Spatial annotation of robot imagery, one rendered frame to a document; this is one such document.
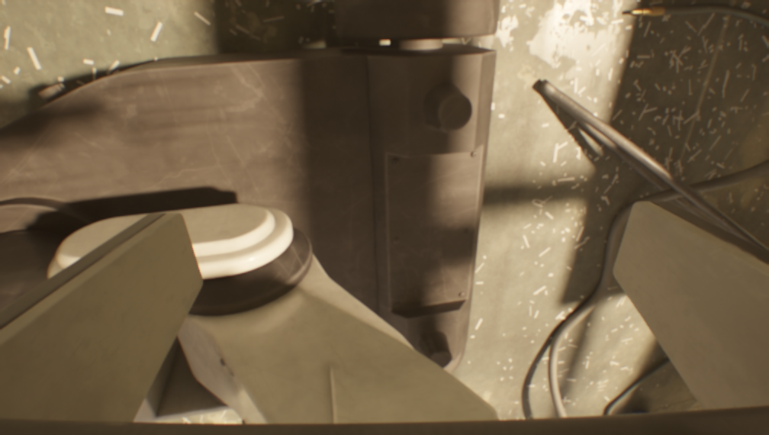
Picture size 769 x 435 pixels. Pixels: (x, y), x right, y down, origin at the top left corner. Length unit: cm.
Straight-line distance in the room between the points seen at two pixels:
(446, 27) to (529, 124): 35
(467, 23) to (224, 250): 33
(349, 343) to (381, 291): 27
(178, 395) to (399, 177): 34
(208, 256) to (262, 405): 13
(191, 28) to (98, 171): 23
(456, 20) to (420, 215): 23
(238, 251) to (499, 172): 53
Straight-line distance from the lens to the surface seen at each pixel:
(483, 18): 47
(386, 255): 52
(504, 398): 122
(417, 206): 49
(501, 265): 86
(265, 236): 36
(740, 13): 98
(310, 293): 35
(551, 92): 73
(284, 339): 31
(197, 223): 39
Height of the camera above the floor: 61
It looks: 60 degrees down
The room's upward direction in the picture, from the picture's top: 157 degrees clockwise
